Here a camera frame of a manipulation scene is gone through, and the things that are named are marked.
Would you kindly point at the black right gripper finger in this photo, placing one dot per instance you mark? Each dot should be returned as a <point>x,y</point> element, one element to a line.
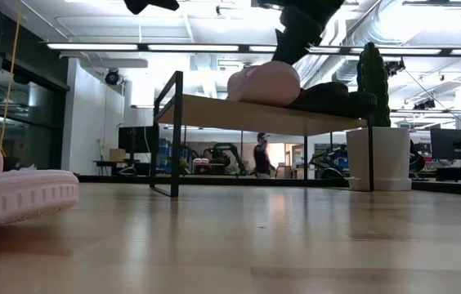
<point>300,34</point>

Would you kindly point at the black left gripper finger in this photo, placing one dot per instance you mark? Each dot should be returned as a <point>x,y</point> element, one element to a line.
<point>163,4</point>

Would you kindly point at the pink slide sandal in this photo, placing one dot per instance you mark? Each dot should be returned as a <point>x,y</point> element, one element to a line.
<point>18,196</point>
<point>267,83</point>

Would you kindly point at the black slide sandal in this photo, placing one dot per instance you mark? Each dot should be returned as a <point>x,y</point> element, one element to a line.
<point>363,105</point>
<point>324,98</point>

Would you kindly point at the black background robot arm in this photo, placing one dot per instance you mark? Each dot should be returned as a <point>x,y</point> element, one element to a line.
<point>330,161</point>
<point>226,151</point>

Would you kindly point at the long ceiling light strip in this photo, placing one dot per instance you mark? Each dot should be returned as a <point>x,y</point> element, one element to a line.
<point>165,47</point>
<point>410,51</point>

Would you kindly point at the black round hanging device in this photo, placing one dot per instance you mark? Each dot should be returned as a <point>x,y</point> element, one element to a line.
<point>112,77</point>

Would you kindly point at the green cactus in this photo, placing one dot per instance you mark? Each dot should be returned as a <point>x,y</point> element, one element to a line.
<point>373,81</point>

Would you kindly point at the black ceiling spotlight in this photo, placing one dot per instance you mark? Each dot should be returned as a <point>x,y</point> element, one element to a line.
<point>395,66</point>

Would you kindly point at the standing person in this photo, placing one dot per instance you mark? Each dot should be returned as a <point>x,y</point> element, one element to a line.
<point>262,157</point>

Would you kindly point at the black monitor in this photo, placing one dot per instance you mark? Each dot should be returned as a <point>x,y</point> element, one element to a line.
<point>136,139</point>
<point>455,143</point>

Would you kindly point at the cardboard box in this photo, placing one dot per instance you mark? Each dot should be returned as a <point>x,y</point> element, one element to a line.
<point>117,154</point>

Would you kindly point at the white plant pot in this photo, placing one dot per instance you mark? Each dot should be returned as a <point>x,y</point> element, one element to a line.
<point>390,159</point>

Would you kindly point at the silver ceiling duct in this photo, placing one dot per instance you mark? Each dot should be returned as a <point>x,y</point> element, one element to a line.
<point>349,28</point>

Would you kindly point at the wooden shelf with black frame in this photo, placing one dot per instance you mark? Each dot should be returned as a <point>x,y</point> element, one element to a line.
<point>255,118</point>

